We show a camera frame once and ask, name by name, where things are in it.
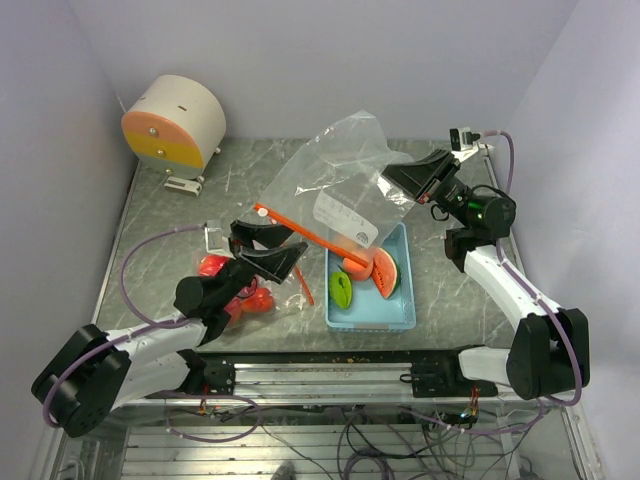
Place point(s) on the white corner clip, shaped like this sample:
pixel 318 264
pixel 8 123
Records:
pixel 487 149

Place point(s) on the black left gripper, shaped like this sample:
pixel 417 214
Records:
pixel 274 263

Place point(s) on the small white bracket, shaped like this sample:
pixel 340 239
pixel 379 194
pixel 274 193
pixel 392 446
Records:
pixel 189 187

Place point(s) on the round beige drawer box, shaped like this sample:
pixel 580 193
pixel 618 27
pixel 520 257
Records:
pixel 175 127

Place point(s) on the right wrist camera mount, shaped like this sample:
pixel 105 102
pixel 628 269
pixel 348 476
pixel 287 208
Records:
pixel 465 144

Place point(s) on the red apple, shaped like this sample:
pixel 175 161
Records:
pixel 235 310
pixel 261 301
pixel 211 264

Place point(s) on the green fruit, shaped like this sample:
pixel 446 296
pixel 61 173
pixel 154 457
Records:
pixel 340 289

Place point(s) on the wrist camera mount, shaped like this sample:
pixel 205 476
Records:
pixel 465 144
pixel 216 242

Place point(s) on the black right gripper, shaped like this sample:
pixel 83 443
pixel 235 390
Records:
pixel 417 178

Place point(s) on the orange fruit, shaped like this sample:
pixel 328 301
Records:
pixel 355 270

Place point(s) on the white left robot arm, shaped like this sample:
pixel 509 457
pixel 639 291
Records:
pixel 97 371

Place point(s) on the blue plastic basket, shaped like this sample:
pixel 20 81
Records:
pixel 369 311

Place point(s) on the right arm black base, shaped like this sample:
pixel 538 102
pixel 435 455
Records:
pixel 437 373

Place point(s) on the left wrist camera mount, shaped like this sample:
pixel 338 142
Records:
pixel 216 242

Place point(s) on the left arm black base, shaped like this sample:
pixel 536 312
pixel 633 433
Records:
pixel 207 374

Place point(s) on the aluminium rail frame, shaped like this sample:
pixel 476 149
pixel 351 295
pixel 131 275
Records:
pixel 291 383

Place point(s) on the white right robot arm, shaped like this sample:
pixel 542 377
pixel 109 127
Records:
pixel 550 351

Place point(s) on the clear zip top bag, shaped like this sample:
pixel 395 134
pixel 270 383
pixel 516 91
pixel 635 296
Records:
pixel 332 192

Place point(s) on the watermelon slice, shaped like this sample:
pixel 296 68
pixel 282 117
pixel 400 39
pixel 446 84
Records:
pixel 385 273

